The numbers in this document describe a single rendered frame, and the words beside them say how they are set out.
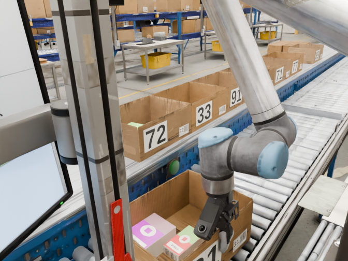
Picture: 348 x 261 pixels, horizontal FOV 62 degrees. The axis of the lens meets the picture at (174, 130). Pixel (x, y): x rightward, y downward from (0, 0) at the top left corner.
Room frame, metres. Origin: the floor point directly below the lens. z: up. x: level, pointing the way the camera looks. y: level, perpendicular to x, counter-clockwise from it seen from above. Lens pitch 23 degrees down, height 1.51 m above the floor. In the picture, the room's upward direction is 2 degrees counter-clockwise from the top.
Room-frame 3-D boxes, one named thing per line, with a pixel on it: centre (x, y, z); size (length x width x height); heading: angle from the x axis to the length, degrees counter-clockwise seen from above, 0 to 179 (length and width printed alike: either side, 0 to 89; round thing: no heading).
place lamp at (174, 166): (1.20, 0.00, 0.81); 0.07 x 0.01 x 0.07; 141
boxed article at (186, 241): (0.76, -0.02, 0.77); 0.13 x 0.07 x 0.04; 135
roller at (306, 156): (1.54, -0.57, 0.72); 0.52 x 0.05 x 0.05; 51
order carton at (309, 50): (3.50, -1.58, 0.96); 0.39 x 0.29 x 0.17; 141
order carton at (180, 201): (0.76, -0.02, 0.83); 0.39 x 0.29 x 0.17; 135
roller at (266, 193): (1.19, -0.29, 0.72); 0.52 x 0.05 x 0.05; 51
